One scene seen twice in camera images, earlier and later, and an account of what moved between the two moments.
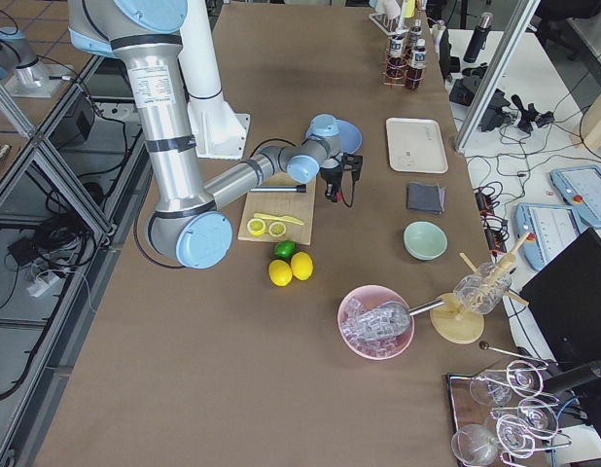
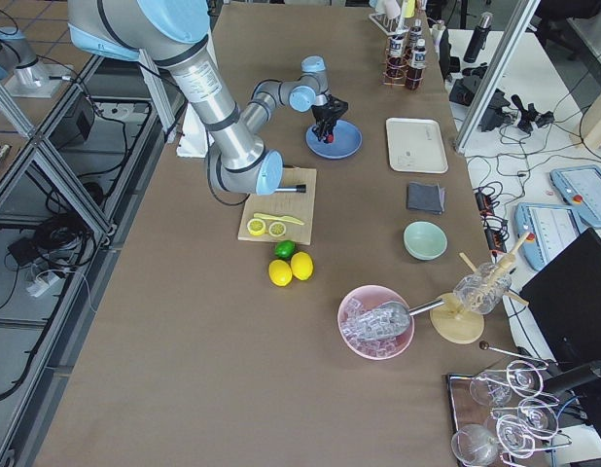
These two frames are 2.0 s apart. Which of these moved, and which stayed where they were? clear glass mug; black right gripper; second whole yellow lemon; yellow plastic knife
Moved: black right gripper
Stayed: yellow plastic knife; clear glass mug; second whole yellow lemon
